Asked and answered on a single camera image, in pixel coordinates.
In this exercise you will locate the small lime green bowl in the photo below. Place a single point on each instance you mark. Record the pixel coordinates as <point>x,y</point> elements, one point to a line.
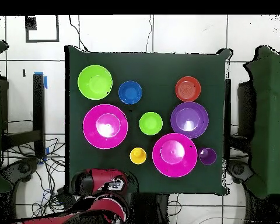
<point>151,123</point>

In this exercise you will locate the yellow plastic cup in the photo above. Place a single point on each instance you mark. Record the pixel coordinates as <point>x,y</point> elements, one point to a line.
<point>138,155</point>

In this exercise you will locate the magenta plastic bowl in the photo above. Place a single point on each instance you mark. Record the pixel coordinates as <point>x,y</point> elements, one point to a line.
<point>105,126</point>
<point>174,155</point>

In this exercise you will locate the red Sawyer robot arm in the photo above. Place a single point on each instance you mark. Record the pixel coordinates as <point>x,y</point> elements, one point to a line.
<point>102,205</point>

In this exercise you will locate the blue plastic bowl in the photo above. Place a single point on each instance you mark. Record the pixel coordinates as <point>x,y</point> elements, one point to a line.
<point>130,92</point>

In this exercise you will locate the purple plastic bowl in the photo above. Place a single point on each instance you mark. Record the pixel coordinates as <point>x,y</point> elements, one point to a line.
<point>189,120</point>

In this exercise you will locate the dark green tablecloth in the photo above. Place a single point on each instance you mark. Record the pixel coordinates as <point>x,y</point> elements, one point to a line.
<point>158,70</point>

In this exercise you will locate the red plastic bowl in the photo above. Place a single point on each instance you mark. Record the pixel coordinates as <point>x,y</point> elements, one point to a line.
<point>188,89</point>

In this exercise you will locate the large lime green bowl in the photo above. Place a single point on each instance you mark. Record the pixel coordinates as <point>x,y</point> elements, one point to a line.
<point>95,82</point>

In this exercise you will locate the purple plastic cup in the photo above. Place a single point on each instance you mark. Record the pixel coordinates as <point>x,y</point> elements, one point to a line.
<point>207,156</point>

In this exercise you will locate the blue tape strip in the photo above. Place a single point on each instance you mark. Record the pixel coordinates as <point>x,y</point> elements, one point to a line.
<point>45,82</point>

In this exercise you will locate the black metal stand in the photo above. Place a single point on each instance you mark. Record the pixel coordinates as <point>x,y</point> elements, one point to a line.
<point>38,105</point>

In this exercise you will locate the grey pedestal foot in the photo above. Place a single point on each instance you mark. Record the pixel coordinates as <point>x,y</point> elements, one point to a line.
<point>23,168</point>
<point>238,169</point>

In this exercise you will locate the black square floor frame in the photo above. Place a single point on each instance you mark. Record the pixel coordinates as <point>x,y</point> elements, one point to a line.
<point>42,40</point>

